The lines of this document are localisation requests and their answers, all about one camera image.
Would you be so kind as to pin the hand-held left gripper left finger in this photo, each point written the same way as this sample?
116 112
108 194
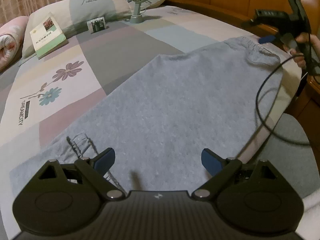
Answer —
105 161

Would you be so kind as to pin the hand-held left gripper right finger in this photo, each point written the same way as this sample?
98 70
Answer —
211 163

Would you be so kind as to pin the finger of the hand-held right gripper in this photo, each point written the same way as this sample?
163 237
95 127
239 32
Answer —
267 39
250 23

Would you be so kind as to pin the person's right hand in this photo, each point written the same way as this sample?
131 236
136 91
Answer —
301 38

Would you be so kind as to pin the bed with patchwork sheet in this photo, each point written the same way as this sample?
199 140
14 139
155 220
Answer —
50 120

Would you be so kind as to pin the wooden nightstand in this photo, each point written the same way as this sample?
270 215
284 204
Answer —
310 100

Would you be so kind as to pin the green and white book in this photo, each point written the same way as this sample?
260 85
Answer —
47 40

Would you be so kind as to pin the small green and white box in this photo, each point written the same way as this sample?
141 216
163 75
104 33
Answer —
96 25

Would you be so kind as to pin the folded pink floral quilt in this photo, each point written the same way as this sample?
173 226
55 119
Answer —
10 45

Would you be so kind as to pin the large patchwork pillow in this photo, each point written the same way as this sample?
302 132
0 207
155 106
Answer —
100 7

